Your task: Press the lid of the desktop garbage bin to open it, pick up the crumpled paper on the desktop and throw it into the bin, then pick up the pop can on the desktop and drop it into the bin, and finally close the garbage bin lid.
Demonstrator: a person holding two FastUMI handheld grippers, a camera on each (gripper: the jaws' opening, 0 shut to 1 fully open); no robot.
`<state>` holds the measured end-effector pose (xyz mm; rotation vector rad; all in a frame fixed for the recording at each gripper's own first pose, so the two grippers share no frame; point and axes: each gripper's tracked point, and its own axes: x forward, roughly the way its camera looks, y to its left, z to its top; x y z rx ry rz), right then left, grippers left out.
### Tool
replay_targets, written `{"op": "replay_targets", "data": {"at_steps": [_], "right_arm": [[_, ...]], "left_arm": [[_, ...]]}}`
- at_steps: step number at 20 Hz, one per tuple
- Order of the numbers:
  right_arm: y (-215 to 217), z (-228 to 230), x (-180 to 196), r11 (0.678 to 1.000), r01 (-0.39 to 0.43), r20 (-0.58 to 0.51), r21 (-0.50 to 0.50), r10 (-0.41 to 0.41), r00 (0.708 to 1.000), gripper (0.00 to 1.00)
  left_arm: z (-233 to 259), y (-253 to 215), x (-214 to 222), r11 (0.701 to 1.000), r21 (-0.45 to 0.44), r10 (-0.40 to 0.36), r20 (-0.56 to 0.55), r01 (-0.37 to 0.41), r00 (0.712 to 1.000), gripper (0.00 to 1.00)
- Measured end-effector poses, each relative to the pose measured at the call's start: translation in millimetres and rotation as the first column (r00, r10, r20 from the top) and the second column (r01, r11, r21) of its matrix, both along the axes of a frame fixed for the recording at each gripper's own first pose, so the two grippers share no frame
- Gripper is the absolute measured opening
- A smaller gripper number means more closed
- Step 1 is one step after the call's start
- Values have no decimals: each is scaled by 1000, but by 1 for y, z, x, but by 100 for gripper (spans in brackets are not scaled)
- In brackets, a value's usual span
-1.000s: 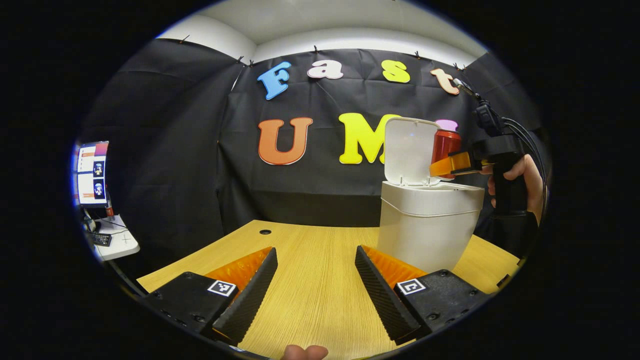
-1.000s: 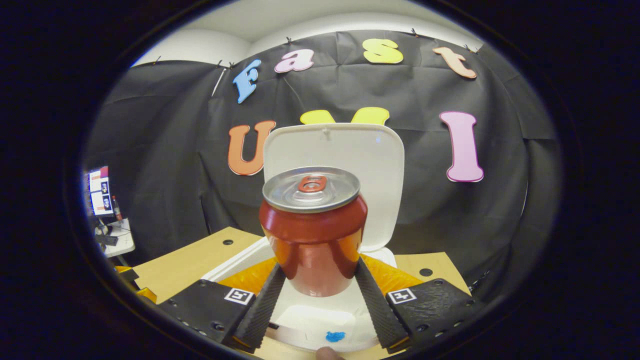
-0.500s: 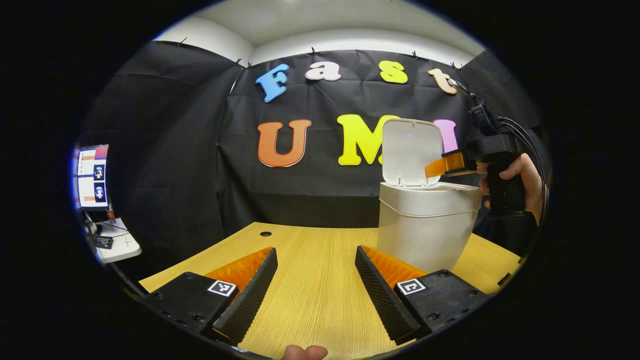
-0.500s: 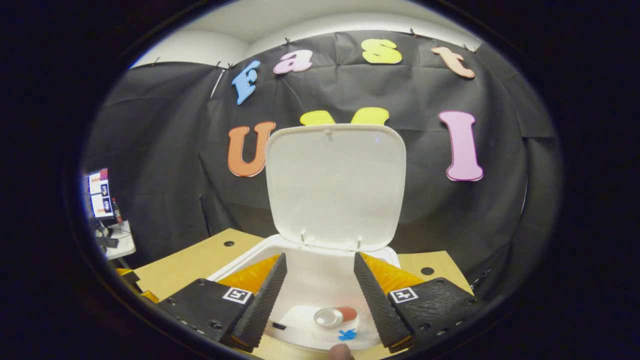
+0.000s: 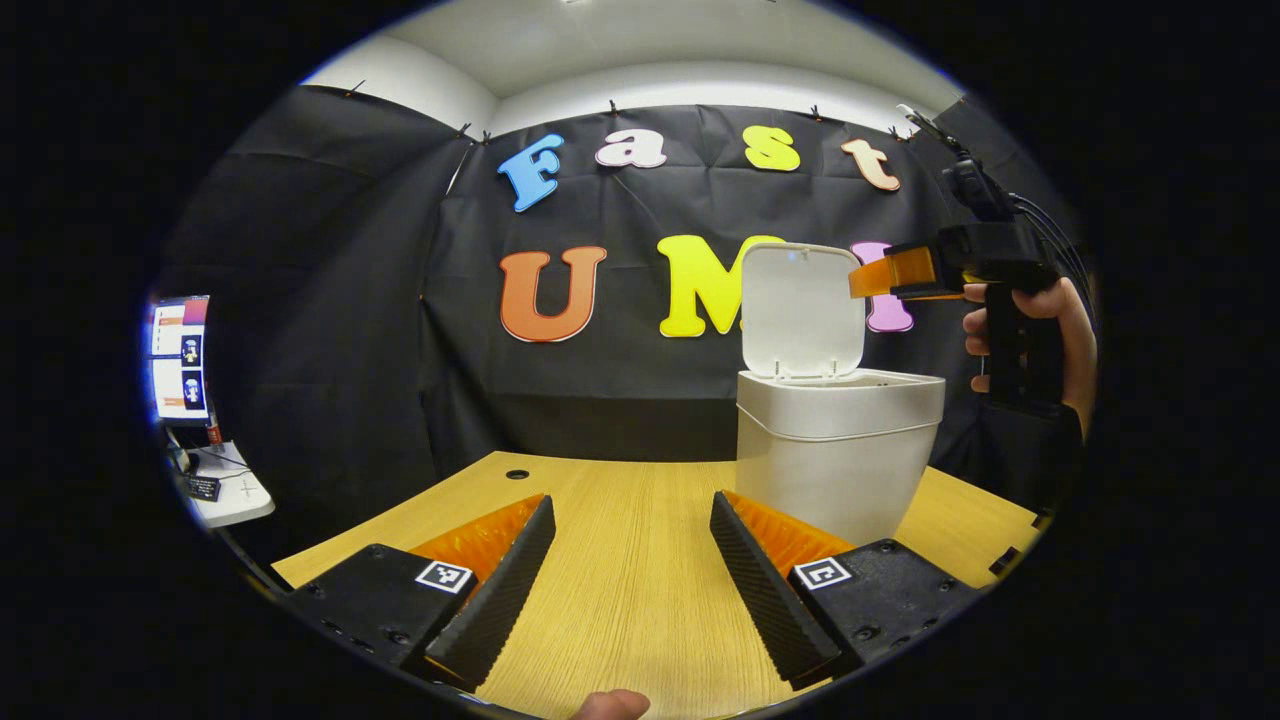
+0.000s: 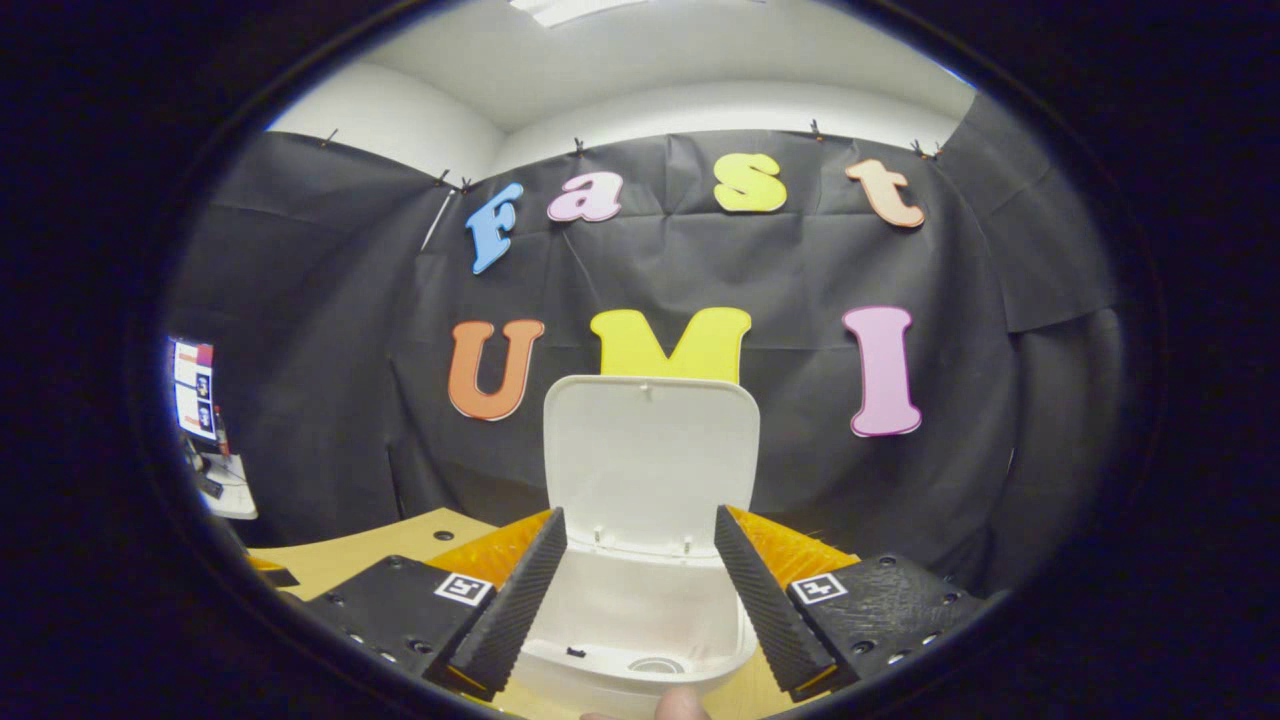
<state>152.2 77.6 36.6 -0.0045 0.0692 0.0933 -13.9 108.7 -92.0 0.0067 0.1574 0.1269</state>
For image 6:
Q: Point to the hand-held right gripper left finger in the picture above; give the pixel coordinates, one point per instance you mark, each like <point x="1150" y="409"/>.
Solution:
<point x="510" y="610"/>

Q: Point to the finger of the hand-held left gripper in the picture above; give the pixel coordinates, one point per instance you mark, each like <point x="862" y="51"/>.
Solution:
<point x="275" y="574"/>

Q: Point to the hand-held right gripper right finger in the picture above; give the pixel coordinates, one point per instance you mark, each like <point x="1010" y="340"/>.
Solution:
<point x="765" y="610"/>

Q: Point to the white desktop garbage bin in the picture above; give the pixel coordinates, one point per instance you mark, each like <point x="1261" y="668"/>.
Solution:
<point x="650" y="470"/>

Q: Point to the wooden desktop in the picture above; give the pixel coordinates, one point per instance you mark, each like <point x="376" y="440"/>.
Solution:
<point x="350" y="555"/>

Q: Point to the white side table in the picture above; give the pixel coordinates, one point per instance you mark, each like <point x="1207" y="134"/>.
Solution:
<point x="230" y="490"/>

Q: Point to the computer monitor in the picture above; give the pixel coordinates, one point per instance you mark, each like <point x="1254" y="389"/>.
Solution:
<point x="195" y="390"/>

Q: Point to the black backdrop cloth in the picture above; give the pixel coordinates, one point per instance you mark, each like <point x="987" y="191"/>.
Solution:
<point x="330" y="330"/>

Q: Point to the long ceiling light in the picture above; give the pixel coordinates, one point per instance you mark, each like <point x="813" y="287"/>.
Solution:
<point x="575" y="10"/>

